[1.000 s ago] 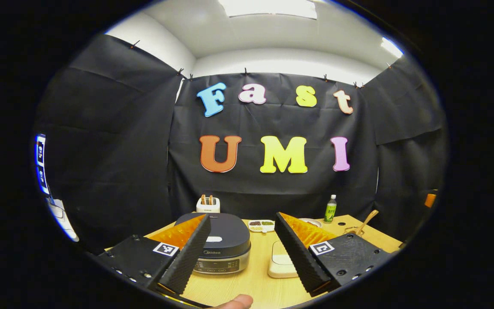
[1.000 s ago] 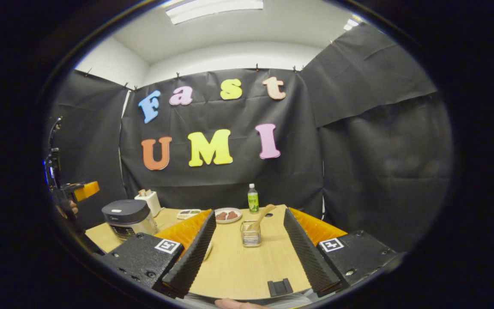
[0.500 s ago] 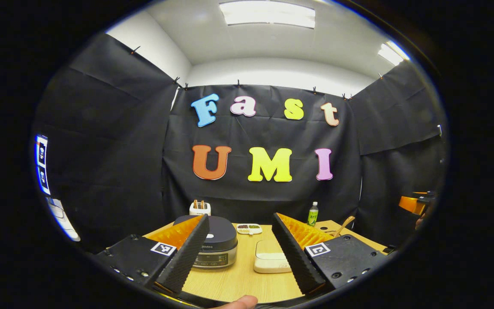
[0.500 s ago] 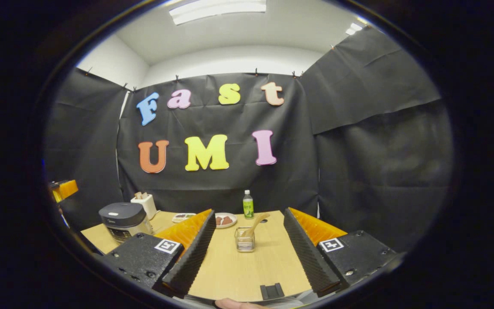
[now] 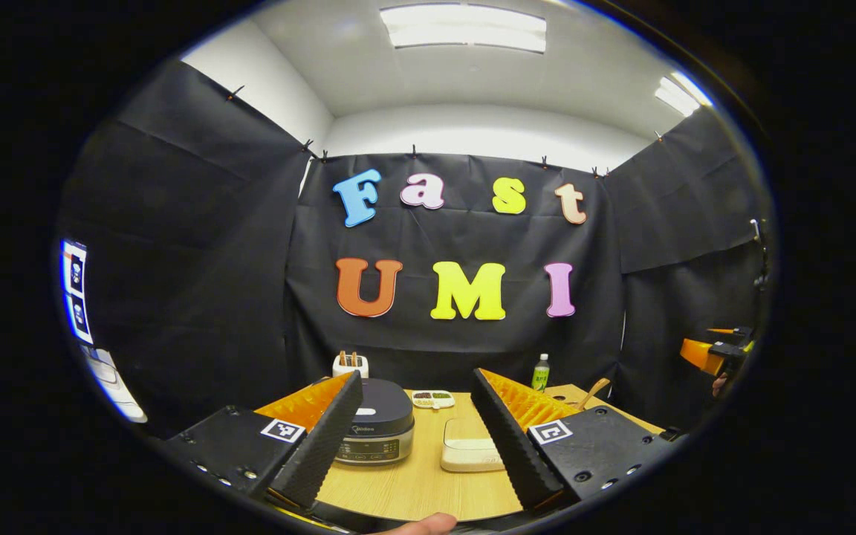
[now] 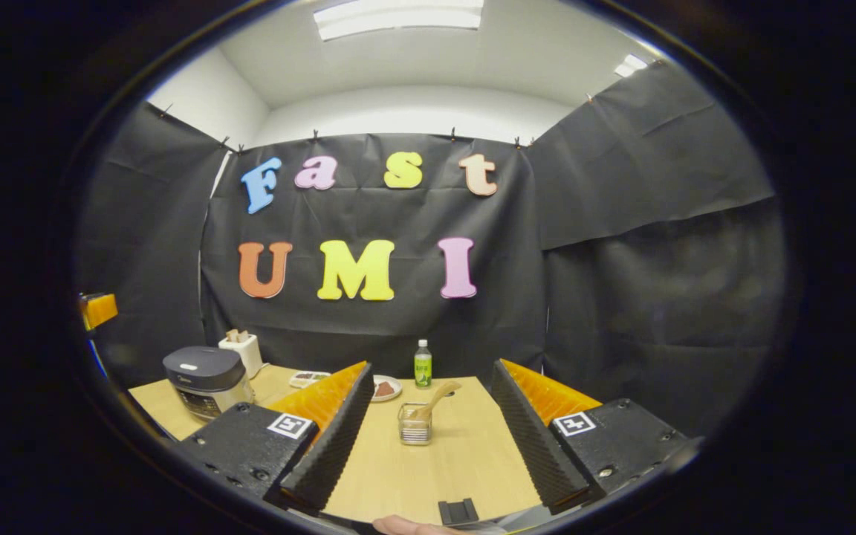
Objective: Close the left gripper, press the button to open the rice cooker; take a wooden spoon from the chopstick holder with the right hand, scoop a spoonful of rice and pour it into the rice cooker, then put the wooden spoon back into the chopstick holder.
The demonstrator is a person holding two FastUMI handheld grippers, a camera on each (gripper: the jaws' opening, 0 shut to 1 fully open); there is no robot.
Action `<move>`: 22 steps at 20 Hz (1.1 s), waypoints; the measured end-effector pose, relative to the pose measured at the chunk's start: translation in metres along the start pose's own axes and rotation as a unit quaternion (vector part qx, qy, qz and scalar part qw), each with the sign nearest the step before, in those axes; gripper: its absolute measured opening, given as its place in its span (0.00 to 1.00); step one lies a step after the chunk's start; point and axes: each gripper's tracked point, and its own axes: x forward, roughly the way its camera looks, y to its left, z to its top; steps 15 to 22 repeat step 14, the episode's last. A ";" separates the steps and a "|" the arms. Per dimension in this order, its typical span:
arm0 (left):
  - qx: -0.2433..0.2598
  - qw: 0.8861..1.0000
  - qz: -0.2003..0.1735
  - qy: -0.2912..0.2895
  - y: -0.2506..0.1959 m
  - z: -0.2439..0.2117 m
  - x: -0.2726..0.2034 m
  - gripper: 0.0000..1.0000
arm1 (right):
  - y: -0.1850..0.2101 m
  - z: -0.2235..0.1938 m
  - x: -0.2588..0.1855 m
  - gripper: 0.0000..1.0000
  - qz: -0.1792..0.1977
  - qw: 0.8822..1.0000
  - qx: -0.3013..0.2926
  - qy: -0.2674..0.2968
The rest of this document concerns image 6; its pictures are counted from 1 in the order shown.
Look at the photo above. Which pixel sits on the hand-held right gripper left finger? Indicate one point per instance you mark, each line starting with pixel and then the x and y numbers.
pixel 331 446

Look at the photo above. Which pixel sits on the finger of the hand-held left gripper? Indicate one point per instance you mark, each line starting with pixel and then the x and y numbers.
pixel 99 310

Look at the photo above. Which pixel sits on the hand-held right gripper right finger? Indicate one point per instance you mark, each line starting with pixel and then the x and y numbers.
pixel 532 438

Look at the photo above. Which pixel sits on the clear chopstick holder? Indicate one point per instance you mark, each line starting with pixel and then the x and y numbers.
pixel 415 431

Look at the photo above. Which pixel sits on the wooden spoon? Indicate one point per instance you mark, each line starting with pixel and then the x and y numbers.
pixel 439 395

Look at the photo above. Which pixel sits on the grey rice cooker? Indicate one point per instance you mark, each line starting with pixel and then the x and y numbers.
pixel 205 379

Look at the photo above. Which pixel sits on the white divided grain tray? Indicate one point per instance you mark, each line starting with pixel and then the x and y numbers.
pixel 309 379

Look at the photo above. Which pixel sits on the brown meat piece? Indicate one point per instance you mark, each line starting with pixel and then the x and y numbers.
pixel 385 388

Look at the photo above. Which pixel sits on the white round plate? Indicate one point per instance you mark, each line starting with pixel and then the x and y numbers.
pixel 397 386

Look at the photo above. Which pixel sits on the green drink bottle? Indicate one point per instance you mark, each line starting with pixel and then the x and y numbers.
pixel 423 368

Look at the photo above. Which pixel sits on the white toaster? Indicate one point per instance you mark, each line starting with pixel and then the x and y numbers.
pixel 246 357

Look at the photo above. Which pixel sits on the black backdrop cloth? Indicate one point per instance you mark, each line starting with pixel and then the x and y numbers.
pixel 621 260

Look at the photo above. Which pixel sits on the small ceiling light panel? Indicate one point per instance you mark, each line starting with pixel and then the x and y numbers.
pixel 630 65

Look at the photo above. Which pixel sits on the large ceiling light panel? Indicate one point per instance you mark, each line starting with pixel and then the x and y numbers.
pixel 398 18

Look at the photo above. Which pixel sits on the small black bracket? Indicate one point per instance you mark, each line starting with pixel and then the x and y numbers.
pixel 458 511

